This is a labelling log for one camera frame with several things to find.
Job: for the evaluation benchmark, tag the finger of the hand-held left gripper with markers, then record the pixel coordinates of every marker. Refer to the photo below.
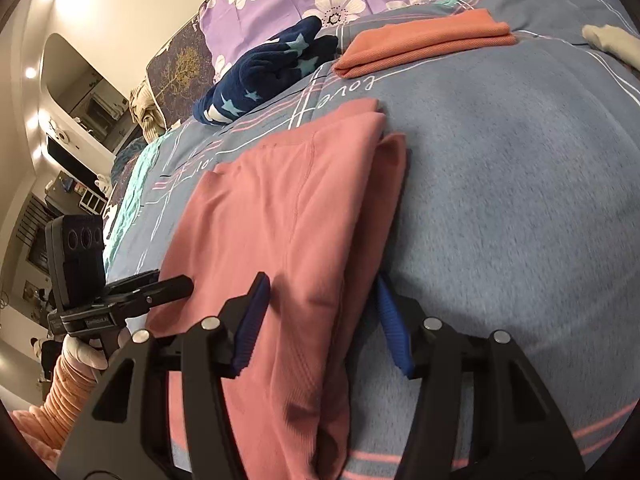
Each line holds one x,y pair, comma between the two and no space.
135,282
160,292

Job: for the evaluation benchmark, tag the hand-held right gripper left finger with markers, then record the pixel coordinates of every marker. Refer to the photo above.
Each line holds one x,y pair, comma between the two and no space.
247,332

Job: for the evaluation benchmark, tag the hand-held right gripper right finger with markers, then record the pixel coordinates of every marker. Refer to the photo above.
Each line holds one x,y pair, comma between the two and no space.
392,332

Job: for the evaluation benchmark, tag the pink shirt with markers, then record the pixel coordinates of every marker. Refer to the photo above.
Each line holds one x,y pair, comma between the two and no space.
280,220

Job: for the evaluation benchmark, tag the orange shirt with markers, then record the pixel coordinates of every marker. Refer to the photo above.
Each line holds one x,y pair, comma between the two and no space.
425,42

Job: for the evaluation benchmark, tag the person's left hand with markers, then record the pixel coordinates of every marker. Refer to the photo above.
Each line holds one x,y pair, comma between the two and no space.
82,355

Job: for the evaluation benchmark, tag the black television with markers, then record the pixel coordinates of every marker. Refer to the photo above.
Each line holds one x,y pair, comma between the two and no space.
70,157

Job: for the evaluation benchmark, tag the fluffy pink clothing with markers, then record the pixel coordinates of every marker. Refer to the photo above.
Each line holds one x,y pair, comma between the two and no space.
35,435

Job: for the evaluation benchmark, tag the beige knitted cloth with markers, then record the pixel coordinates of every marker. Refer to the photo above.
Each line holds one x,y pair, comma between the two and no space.
147,112

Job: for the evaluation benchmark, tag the blue-grey bed blanket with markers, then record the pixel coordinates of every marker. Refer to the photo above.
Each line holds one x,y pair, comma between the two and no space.
510,185

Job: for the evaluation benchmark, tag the dark gold-tree pillow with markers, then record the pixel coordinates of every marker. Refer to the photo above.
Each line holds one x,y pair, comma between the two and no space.
177,72

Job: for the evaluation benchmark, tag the navy star-print garment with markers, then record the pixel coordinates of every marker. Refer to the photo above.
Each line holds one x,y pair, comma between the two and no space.
265,75

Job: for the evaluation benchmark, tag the cream cloth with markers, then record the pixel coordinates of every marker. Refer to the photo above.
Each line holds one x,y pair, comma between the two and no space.
612,42

